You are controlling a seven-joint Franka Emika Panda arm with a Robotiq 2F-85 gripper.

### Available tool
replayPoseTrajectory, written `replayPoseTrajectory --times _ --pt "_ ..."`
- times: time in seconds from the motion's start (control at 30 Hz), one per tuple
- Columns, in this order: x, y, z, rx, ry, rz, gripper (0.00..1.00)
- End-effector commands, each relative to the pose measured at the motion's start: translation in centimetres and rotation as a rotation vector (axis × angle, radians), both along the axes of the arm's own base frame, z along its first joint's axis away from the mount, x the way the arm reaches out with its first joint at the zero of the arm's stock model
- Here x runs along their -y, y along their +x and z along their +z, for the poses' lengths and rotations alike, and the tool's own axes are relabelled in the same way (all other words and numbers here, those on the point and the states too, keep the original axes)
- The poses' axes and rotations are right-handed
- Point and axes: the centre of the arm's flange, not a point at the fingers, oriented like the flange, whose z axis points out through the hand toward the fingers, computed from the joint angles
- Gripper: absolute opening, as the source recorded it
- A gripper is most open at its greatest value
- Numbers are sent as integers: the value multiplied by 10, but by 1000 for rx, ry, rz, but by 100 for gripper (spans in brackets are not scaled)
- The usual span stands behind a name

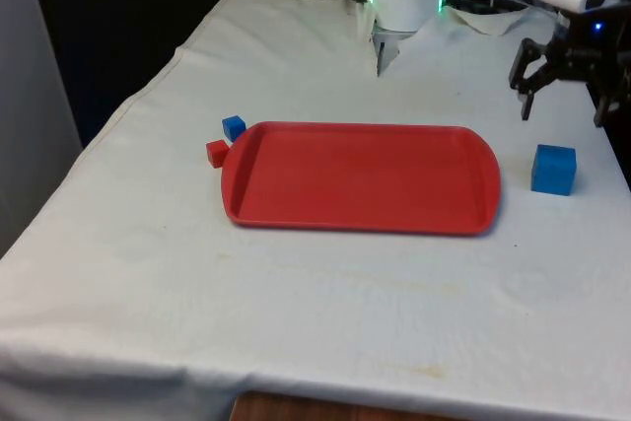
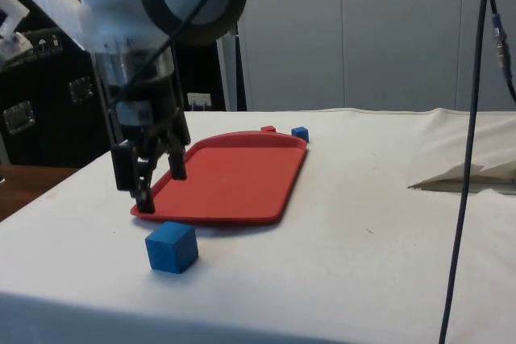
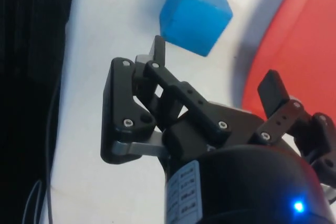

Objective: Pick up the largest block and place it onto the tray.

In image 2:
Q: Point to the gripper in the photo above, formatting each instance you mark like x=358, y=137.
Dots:
x=141, y=106

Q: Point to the red tray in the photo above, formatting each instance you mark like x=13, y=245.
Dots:
x=234, y=175

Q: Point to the large blue cube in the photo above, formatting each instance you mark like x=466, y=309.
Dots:
x=171, y=249

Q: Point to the small red cube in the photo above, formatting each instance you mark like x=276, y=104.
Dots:
x=268, y=129

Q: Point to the small blue cube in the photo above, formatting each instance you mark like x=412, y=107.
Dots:
x=300, y=133

